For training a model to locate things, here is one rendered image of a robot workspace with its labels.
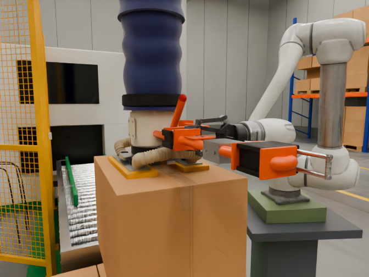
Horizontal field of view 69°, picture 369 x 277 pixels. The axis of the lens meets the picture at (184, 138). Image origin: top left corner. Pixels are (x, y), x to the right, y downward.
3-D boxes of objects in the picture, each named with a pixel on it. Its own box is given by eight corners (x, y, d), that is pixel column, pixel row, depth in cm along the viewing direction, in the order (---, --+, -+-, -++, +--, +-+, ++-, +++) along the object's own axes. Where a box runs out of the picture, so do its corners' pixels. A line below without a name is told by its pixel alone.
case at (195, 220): (97, 240, 126) (93, 156, 121) (176, 225, 142) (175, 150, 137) (122, 341, 71) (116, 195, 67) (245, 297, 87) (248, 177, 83)
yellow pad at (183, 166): (151, 156, 120) (151, 145, 119) (172, 155, 124) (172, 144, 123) (183, 173, 89) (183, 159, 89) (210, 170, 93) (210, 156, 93)
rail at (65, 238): (56, 175, 337) (55, 160, 335) (61, 175, 340) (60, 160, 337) (61, 288, 131) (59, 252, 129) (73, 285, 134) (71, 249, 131)
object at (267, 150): (230, 169, 49) (230, 142, 49) (262, 165, 52) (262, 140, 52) (262, 181, 42) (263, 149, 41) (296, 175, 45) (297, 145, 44)
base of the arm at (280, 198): (285, 188, 155) (285, 178, 154) (311, 201, 134) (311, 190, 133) (256, 190, 151) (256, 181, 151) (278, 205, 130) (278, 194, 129)
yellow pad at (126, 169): (107, 160, 111) (107, 149, 111) (131, 158, 116) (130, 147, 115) (127, 180, 81) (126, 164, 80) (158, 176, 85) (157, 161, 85)
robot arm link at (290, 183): (272, 180, 151) (273, 142, 148) (307, 184, 141) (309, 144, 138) (264, 188, 137) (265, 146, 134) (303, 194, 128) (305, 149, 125)
